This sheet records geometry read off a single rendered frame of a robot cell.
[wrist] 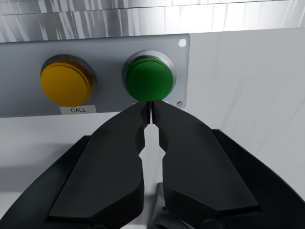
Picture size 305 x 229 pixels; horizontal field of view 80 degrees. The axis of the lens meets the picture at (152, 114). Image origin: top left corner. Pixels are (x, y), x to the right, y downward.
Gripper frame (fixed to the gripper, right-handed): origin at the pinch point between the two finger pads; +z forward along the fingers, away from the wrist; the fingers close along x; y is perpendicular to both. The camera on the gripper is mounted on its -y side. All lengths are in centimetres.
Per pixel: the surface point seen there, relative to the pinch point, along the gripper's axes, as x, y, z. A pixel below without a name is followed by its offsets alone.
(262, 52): 15.5, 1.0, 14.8
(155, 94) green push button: 0.4, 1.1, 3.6
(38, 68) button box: -9.3, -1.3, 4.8
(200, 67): 7.2, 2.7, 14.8
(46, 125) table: -17.7, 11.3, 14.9
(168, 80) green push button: 1.6, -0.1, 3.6
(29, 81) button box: -10.5, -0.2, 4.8
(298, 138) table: 26.6, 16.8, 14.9
